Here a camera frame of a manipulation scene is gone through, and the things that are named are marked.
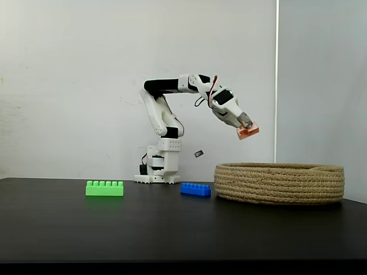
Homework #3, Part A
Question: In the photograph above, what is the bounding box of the pink lego block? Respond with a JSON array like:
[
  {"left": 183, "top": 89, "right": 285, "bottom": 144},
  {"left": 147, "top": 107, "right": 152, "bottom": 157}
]
[{"left": 236, "top": 121, "right": 260, "bottom": 141}]

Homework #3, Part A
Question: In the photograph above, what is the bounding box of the woven rope basket tray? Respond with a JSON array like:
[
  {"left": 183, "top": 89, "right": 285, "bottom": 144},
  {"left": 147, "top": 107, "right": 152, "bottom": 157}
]
[{"left": 213, "top": 162, "right": 345, "bottom": 206}]

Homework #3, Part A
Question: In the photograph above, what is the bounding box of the blue lego block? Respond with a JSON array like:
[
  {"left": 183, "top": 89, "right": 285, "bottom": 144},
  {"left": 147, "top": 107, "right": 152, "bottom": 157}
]
[{"left": 180, "top": 182, "right": 212, "bottom": 198}]

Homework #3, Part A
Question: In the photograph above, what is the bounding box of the green lego block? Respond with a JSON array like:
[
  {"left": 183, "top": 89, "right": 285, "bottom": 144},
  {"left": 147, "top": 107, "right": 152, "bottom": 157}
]
[{"left": 85, "top": 180, "right": 125, "bottom": 197}]

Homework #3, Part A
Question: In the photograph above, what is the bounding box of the white vertical corner trim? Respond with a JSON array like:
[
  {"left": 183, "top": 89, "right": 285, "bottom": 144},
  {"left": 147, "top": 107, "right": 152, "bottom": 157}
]
[{"left": 274, "top": 0, "right": 280, "bottom": 164}]

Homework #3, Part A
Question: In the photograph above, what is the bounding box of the red black servo cable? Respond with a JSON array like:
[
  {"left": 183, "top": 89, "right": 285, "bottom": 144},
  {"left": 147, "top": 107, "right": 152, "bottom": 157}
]
[{"left": 194, "top": 75, "right": 219, "bottom": 109}]

